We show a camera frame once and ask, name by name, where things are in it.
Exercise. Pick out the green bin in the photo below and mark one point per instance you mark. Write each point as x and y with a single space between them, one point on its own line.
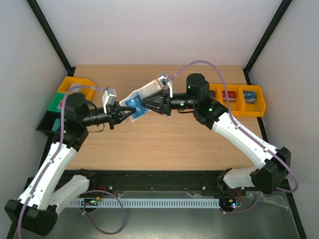
56 103

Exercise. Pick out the white card holder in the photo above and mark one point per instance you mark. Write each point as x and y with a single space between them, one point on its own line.
146 90

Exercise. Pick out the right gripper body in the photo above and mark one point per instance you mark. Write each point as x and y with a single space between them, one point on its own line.
167 102

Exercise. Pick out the white slotted cable duct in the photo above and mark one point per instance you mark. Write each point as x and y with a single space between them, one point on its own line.
148 203

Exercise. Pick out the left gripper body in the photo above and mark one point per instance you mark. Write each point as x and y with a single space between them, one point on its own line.
111 116

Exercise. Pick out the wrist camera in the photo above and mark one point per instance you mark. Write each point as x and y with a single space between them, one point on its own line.
163 80
108 98

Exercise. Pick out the right black frame post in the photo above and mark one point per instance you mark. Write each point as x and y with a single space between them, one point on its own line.
277 17

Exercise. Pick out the blue card stack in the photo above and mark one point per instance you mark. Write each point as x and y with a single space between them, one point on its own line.
250 97

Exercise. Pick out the yellow bin with red cards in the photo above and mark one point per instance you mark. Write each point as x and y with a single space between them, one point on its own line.
236 99

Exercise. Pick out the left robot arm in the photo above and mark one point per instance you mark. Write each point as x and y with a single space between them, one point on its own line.
38 207

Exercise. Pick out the black frame post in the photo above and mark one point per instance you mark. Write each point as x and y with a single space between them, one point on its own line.
277 17
38 13

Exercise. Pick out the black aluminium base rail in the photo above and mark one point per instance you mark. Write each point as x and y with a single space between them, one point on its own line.
207 183

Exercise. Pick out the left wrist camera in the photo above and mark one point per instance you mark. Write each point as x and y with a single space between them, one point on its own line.
108 98

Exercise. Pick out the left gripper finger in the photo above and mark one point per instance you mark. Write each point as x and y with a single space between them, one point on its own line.
126 116
122 109

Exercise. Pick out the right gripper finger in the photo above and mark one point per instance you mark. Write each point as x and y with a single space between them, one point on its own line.
153 106
155 97

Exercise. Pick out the yellow bin far left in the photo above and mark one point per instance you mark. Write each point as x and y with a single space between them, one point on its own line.
69 82

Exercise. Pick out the red card stack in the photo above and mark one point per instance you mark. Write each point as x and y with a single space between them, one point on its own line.
231 96

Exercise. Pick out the left black frame post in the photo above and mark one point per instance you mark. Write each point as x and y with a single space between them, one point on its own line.
38 13

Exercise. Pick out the yellow bin with black cards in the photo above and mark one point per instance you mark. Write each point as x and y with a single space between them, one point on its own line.
215 92

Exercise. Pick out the teal holder in black bin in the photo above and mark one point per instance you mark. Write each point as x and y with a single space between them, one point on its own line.
56 125

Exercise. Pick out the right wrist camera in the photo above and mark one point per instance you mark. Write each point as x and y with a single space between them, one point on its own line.
163 80

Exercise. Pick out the yellow bin with blue cards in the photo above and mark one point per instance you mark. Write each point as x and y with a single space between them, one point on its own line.
259 107

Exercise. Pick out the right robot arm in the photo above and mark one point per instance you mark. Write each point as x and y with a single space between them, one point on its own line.
270 163

